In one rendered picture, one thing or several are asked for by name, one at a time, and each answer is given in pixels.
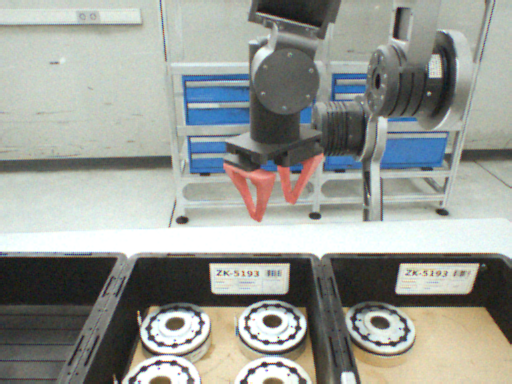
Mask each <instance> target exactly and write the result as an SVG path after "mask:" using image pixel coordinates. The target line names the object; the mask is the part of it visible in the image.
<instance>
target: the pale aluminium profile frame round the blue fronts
mask: <svg viewBox="0 0 512 384"><path fill-rule="evenodd" d="M156 3H157V11H158V20H159V37H160V44H161V53H162V62H163V70H164V87H165V95H166V103H167V112H168V121H169V138H170V146H171V155H172V164H173V172H174V180H175V188H176V205H177V214H178V216H181V217H178V218H176V223H177V224H184V223H187V222H188V221H189V219H188V218H187V217H184V214H185V211H184V208H200V207H231V206H246V204H245V203H244V201H243V199H242V197H241V198H210V199H190V198H188V197H187V196H186V193H187V188H188V184H189V183H212V182H232V179H230V177H229V176H228V174H227V173H219V174H210V172H200V174H194V173H190V170H189V159H188V148H187V138H186V135H228V134H244V133H247V132H249V131H250V129H249V124H217V125H185V107H184V96H183V86H182V75H179V79H180V90H181V91H174V89H173V80H172V75H171V74H172V72H171V65H172V61H171V51H170V43H169V33H168V24H167V5H166V0H156ZM497 5H498V0H487V3H486V6H485V10H484V14H483V18H482V21H481V25H480V33H479V36H478V40H477V44H476V48H475V51H474V58H473V63H474V64H475V68H474V72H473V78H472V85H471V90H470V93H469V97H468V102H467V105H466V107H465V108H464V111H463V113H462V115H461V117H460V118H459V121H456V122H455V124H454V125H453V126H452V127H451V128H448V129H446V130H434V131H454V130H456V133H455V135H456V136H455V141H454V144H453V148H446V150H445V153H451V155H450V159H449V164H448V163H447V162H446V161H445V160H444V159H443V161H442V167H439V168H432V167H412V168H413V169H406V168H399V169H397V170H380V177H382V178H415V177H421V178H422V179H423V180H424V181H426V182H427V183H428V185H429V186H430V187H431V188H433V189H434V190H435V191H436V192H430V193H400V194H383V202H413V201H440V204H439V205H440V206H441V207H442V209H436V213H437V214H439V215H442V216H447V215H449V211H447V210H444V208H448V206H449V203H450V196H451V192H452V188H453V185H454V181H455V178H456V171H457V167H458V164H459V160H460V157H461V153H462V149H463V142H464V138H465V135H466V131H467V128H468V124H469V117H470V114H471V110H472V107H473V103H474V100H475V93H476V89H477V85H478V82H479V78H480V75H481V68H482V64H483V61H484V57H485V54H486V50H487V47H488V40H489V36H490V33H491V29H492V26H493V22H494V19H495V12H496V8H497ZM181 17H182V9H181V0H174V19H175V30H176V39H177V50H178V59H179V63H185V54H184V43H183V31H182V21H181ZM333 31H334V23H330V22H329V25H328V28H327V34H326V37H325V40H323V50H322V64H323V71H322V73H321V75H320V78H321V87H320V89H318V93H317V94H316V95H320V100H319V102H323V101H328V97H329V95H330V93H331V89H329V75H330V64H331V53H332V43H333ZM326 64H328V71H327V73H326ZM479 64H480V67H479V71H478V72H477V69H478V65H479ZM166 65H167V67H168V75H167V74H166ZM174 97H181V100H182V110H183V120H184V125H177V117H176V108H175V98H174ZM410 131H428V130H426V129H424V128H423V127H421V126H420V124H419V122H418V121H411V122H388V130H387V132H410ZM178 136H185V142H184V145H183V148H182V152H181V154H179V145H178ZM323 162H325V156H322V161H321V163H319V165H318V166H317V168H316V169H315V171H314V173H313V174H312V176H311V177H310V179H309V180H308V181H307V184H306V185H307V189H308V192H309V194H308V195H305V196H299V198H298V200H297V202H296V204H312V210H313V212H311V213H309V215H308V217H309V218H310V219H311V220H320V219H321V218H322V215H321V214H320V213H317V212H319V208H320V204H352V203H362V195H337V196H325V195H323V193H322V191H321V186H323V183H324V182H325V181H326V180H328V179H342V180H348V179H362V171H345V169H338V170H334V171H323V164H322V163H323ZM433 177H445V181H444V185H443V186H442V185H441V184H439V183H438V182H437V181H435V179H434V178H433ZM267 205H291V204H289V203H287V202H286V201H285V197H284V196H274V197H269V201H268V204H267Z"/></svg>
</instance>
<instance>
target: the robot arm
mask: <svg viewBox="0 0 512 384"><path fill-rule="evenodd" d="M340 6H341V0H250V6H249V10H248V12H247V19H246V20H247V21H250V22H253V23H257V24H260V25H262V26H263V27H264V28H270V29H271V33H270V35H267V36H257V40H252V41H250V42H249V129H250V131H249V132H247V133H244V134H241V135H238V136H235V137H233V138H230V139H225V152H227V153H229V154H231V155H225V156H224V157H223V159H224V170H225V171H226V173H227V174H228V176H229V177H230V179H232V182H233V184H234V186H235V187H236V188H237V189H238V191H239V192H240V195H241V196H242V199H243V201H244V203H245V204H246V207H247V209H248V211H249V215H250V217H251V219H252V220H256V221H257V222H261V221H262V219H263V216H264V214H265V209H266V206H267V204H268V201H269V197H270V195H271V192H272V189H273V187H274V181H275V179H276V174H275V173H273V172H271V171H265V170H264V169H261V165H267V161H270V160H272V159H274V164H276V165H277V167H278V171H279V175H280V179H281V183H282V191H283V195H284V197H285V201H286V202H287V203H289V204H296V202H297V200H298V198H299V195H300V194H301V192H302V190H303V188H304V187H305V186H306V184H307V181H308V180H309V179H310V177H311V176H312V174H313V173H314V171H315V169H316V168H317V166H318V165H319V163H321V161H322V156H323V147H319V146H315V145H314V143H315V142H317V143H320V144H321V143H322V132H320V131H316V130H313V129H310V128H306V127H303V126H300V111H302V110H303V109H305V108H306V107H308V106H309V105H310V104H311V102H312V101H313V99H314V98H315V96H316V94H317V93H318V89H319V86H320V75H319V71H318V68H317V66H316V64H315V63H314V57H315V54H316V50H317V46H318V39H321V40H325V37H326V34H327V28H328V25H329V22H330V23H335V22H336V18H337V15H338V12H339V9H340ZM257 13H260V14H267V15H271V16H274V17H278V18H281V19H285V20H288V21H296V22H299V23H303V24H306V25H310V26H313V27H314V28H309V27H305V26H302V25H298V24H295V23H291V22H288V21H281V20H277V19H273V18H270V17H266V16H263V15H259V14H257ZM297 163H302V164H303V166H304V167H303V170H302V171H301V173H300V175H299V177H298V181H297V183H296V185H295V187H294V188H293V191H291V187H290V166H292V165H295V164H297ZM245 178H247V179H250V181H251V183H252V184H253V185H255V186H256V187H257V205H256V208H255V205H254V203H253V200H252V197H251V195H250V192H249V187H248V184H247V181H246V179H245Z"/></svg>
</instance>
